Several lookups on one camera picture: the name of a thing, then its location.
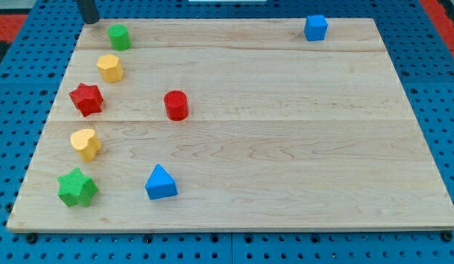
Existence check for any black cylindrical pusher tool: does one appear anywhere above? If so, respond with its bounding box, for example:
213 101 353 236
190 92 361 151
76 0 100 24

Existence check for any green cylinder block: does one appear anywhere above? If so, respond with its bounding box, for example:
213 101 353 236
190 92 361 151
107 24 131 51

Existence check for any yellow hexagon block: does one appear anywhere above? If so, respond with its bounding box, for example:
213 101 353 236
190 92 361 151
97 54 124 83

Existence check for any red star block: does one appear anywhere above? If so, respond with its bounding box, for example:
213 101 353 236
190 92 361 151
69 83 103 117

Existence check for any red cylinder block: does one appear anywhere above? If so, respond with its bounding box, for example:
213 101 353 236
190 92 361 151
164 90 189 121

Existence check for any yellow heart block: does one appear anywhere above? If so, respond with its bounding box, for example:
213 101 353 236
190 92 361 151
70 128 102 162

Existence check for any light wooden board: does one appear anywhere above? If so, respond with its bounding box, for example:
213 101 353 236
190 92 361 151
7 18 454 233

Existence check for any green star block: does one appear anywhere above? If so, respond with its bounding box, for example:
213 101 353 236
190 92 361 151
57 167 99 207

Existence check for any blue triangle block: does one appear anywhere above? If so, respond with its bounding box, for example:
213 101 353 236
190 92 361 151
144 164 178 199

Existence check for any blue cube block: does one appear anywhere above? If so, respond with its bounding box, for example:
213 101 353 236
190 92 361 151
304 15 328 41

